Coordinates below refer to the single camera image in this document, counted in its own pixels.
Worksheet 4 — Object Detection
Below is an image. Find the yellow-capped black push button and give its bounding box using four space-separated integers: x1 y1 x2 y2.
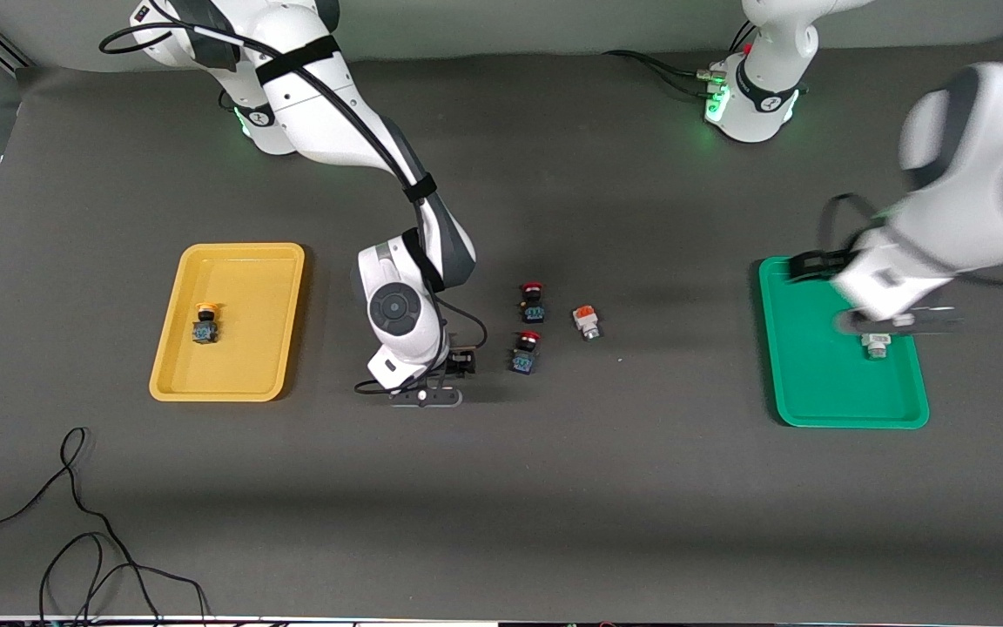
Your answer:
192 301 222 346

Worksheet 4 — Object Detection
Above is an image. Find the dark grey table mat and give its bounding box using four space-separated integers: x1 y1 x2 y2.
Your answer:
0 35 1003 621

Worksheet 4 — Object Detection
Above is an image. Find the green plastic tray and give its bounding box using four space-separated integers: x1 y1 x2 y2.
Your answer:
759 256 931 429

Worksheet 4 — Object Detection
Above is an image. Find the yellow plastic tray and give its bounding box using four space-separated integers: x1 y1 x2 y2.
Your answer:
149 242 306 403

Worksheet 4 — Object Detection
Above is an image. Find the black left base cable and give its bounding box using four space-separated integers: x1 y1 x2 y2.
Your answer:
602 50 711 79
641 57 716 97

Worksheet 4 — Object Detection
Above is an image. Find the short black loose cable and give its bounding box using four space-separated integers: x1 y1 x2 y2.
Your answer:
40 533 211 626

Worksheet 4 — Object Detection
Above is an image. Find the long black loose cable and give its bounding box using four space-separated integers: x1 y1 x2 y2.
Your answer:
0 427 163 626

